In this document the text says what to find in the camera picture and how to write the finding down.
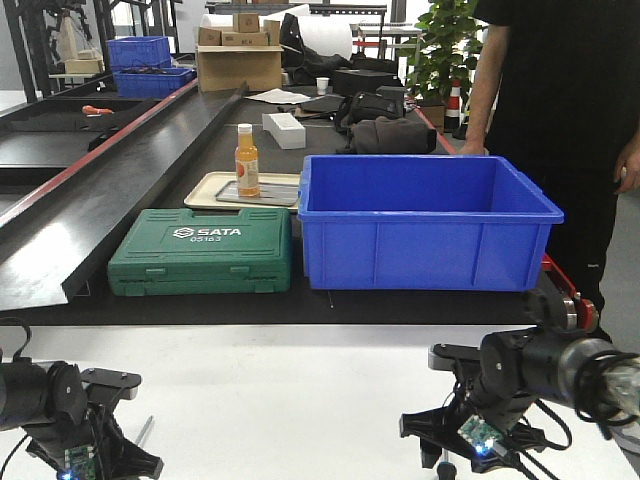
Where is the person's hand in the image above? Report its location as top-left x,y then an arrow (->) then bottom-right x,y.
614,142 -> 639,194

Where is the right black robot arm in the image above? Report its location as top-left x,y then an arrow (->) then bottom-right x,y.
399,327 -> 639,479

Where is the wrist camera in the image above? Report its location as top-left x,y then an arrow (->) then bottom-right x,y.
428,343 -> 480,372
81,368 -> 142,404

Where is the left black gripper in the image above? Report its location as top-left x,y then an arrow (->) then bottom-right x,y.
25,398 -> 164,479

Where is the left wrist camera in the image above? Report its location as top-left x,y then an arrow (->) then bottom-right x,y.
81,368 -> 142,404

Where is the green SATA tool case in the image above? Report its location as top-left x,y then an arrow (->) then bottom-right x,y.
107,208 -> 292,296

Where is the orange juice bottle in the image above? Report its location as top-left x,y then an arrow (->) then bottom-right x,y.
235,123 -> 260,197

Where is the person in black clothes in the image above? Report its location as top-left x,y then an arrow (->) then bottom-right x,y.
462,1 -> 639,309

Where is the white rectangular box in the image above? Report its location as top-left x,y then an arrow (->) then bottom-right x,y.
262,113 -> 306,150

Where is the large blue plastic bin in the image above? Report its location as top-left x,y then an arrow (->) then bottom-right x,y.
298,155 -> 564,292

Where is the large cardboard box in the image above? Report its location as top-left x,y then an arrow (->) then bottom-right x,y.
196,46 -> 282,92

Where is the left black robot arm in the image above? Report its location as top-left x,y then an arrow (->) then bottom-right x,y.
1,346 -> 164,479

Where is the beige plastic tray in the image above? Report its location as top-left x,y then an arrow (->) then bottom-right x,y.
184,172 -> 300,213

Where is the green potted plant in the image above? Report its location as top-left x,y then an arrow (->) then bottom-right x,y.
398,0 -> 483,101

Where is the grey metal tray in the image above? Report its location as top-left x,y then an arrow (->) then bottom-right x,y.
215,181 -> 299,207

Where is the green-handled screwdriver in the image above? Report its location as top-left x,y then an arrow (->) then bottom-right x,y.
134,415 -> 154,448
436,449 -> 457,480

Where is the blue crate on left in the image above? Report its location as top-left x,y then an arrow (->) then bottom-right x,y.
107,36 -> 196,98

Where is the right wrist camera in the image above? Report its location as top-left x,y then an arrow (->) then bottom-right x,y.
428,343 -> 480,372

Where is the orange-handled tool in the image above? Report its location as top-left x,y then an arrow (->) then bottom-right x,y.
82,105 -> 114,116

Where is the white paper cup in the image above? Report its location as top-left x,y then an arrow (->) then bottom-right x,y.
316,77 -> 329,96

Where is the dark grey bag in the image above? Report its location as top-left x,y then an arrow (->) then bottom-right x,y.
336,116 -> 437,155

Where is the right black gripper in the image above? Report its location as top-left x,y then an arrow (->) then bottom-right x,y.
399,381 -> 542,473

